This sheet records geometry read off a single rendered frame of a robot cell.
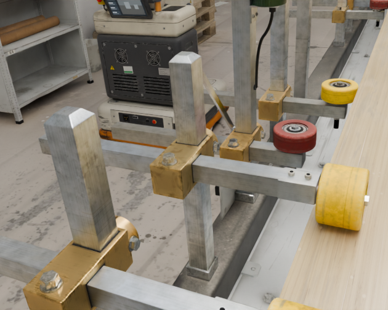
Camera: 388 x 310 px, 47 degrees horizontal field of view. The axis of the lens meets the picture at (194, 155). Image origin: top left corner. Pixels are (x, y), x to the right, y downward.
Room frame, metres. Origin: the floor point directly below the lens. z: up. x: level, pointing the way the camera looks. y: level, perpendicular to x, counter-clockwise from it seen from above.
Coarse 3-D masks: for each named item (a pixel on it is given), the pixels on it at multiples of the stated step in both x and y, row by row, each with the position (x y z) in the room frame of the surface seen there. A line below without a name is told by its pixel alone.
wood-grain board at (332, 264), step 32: (384, 32) 1.38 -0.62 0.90; (384, 64) 1.08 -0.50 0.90; (384, 96) 0.88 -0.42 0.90; (352, 128) 0.75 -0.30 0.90; (384, 128) 0.73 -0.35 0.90; (352, 160) 0.63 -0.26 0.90; (384, 160) 0.62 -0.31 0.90; (384, 192) 0.53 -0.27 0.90; (320, 224) 0.47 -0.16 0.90; (384, 224) 0.46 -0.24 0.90; (320, 256) 0.41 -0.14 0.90; (352, 256) 0.41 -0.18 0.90; (384, 256) 0.40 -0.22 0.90; (288, 288) 0.36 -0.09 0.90; (320, 288) 0.36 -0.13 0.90; (352, 288) 0.36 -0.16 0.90; (384, 288) 0.35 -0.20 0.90
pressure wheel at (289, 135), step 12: (288, 120) 0.79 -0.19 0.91; (300, 120) 0.79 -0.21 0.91; (276, 132) 0.74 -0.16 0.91; (288, 132) 0.74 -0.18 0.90; (300, 132) 0.74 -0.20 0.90; (312, 132) 0.73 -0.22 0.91; (276, 144) 0.74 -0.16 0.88; (288, 144) 0.72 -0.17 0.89; (300, 144) 0.71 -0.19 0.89; (312, 144) 0.72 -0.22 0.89
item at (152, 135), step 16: (112, 128) 0.93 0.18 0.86; (128, 128) 0.92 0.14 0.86; (144, 128) 0.91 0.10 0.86; (160, 128) 0.90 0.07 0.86; (160, 144) 0.87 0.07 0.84; (256, 144) 0.79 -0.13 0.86; (272, 144) 0.78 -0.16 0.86; (256, 160) 0.77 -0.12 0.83; (272, 160) 0.76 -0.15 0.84; (288, 160) 0.74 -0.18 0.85; (304, 160) 0.75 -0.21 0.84
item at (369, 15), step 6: (294, 12) 1.99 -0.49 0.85; (312, 12) 1.96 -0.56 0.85; (318, 12) 1.94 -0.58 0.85; (324, 12) 1.93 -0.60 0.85; (330, 12) 1.92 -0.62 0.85; (348, 12) 1.89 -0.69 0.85; (354, 12) 1.88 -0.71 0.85; (360, 12) 1.87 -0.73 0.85; (366, 12) 1.86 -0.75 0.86; (372, 12) 1.84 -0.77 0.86; (378, 12) 1.83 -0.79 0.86; (384, 12) 1.85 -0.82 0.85; (348, 18) 1.89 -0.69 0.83; (354, 18) 1.88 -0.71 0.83; (360, 18) 1.87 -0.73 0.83; (366, 18) 1.86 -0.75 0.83; (372, 18) 1.84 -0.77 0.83; (378, 18) 1.83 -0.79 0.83
